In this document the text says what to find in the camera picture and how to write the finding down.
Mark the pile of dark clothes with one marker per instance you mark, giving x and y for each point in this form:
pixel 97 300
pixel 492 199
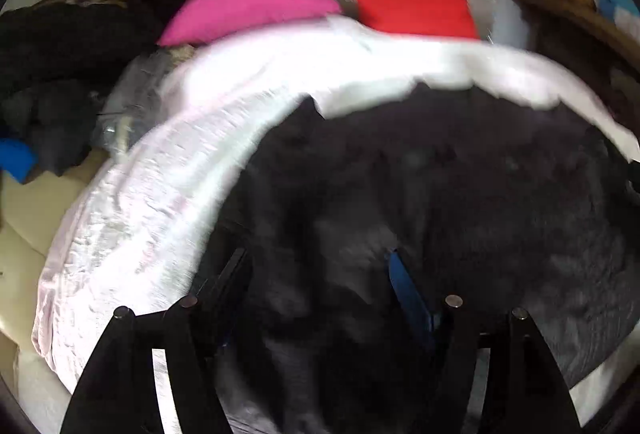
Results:
pixel 60 44

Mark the dark quilted zip jacket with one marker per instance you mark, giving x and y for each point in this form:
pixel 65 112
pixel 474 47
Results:
pixel 425 174

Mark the white bed sheet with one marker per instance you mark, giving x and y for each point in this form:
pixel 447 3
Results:
pixel 150 194

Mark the clear plastic bag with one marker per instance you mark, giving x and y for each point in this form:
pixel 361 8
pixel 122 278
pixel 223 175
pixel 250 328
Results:
pixel 135 99

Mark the blue garment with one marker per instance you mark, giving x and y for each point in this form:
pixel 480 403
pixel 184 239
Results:
pixel 15 159

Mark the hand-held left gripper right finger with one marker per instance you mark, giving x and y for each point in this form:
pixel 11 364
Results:
pixel 405 284

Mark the magenta folded cloth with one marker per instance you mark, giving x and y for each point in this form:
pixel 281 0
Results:
pixel 250 9

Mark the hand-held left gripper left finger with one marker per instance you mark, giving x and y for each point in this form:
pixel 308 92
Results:
pixel 225 284

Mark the cream sofa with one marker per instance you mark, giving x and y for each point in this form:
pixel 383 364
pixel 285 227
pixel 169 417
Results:
pixel 25 234

